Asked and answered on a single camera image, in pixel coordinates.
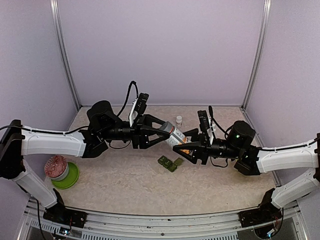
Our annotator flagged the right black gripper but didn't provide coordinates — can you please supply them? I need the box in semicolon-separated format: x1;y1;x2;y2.
173;128;242;165

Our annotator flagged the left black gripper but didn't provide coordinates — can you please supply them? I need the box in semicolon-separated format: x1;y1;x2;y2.
100;114;171;149

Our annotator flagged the orange pill bottle grey cap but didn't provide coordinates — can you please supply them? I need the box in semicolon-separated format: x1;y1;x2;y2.
159;121;191;147

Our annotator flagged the green weekly pill organizer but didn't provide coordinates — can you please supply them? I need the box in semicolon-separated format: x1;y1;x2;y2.
157;155;184;173

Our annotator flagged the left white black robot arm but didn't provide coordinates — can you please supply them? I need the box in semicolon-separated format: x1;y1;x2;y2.
0;93;170;223

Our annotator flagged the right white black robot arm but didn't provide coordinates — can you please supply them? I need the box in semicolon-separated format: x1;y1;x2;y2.
172;106;320;222

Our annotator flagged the small white pill bottle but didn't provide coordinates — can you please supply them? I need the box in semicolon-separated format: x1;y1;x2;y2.
175;115;183;127

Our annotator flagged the green plate left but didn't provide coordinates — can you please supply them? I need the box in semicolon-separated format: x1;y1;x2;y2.
51;162;80;190

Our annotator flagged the red patterned round tin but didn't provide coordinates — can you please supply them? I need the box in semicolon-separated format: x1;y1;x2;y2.
44;155;69;182

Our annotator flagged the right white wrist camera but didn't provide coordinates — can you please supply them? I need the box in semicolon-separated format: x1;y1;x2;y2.
197;110;216;145

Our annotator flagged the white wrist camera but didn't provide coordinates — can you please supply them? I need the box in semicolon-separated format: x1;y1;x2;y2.
128;93;149;127
197;110;216;145

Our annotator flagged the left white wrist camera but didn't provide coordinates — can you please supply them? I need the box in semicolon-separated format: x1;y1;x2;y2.
128;93;149;127

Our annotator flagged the front aluminium rail base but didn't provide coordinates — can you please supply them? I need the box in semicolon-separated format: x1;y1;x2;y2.
17;197;308;240

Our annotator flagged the right aluminium frame post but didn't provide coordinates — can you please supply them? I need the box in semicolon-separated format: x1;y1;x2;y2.
241;0;272;112

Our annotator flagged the aluminium frame post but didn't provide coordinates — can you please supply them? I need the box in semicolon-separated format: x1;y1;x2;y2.
241;0;272;112
50;0;82;111

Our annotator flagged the left aluminium frame post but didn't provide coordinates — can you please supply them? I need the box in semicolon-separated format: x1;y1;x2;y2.
50;0;82;111

